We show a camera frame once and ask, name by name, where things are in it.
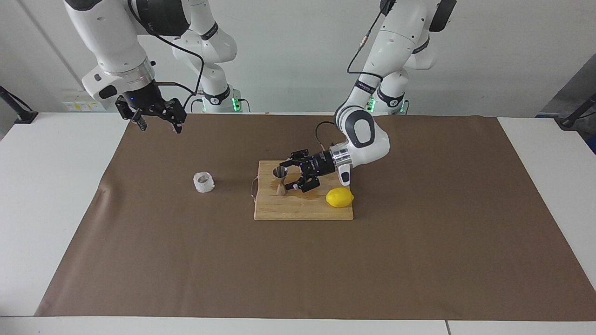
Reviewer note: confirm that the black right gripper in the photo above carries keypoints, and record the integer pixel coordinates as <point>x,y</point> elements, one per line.
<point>138,100</point>

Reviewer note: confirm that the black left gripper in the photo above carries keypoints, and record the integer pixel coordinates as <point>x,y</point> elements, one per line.
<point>322,164</point>

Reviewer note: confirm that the steel double jigger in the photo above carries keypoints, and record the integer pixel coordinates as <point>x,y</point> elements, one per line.
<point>280,173</point>

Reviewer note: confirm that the clear textured glass cup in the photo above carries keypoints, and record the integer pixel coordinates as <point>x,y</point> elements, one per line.
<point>204,184</point>

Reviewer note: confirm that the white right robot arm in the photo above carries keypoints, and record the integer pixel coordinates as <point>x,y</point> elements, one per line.
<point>107,42</point>

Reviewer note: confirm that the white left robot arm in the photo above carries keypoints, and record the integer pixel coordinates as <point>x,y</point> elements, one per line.
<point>396,46</point>

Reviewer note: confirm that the yellow lemon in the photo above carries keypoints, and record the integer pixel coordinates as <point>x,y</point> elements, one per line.
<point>340,197</point>

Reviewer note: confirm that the black clamp stand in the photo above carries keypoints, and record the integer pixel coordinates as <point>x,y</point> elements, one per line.
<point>25,116</point>
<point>570,122</point>

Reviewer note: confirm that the brown paper table mat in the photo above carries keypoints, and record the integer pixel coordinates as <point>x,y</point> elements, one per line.
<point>419,256</point>

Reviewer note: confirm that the dark grey cabinet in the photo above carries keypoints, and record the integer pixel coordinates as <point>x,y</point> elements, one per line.
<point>565,95</point>

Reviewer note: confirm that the white wall socket strip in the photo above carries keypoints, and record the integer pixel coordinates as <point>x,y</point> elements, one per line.
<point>74,104</point>

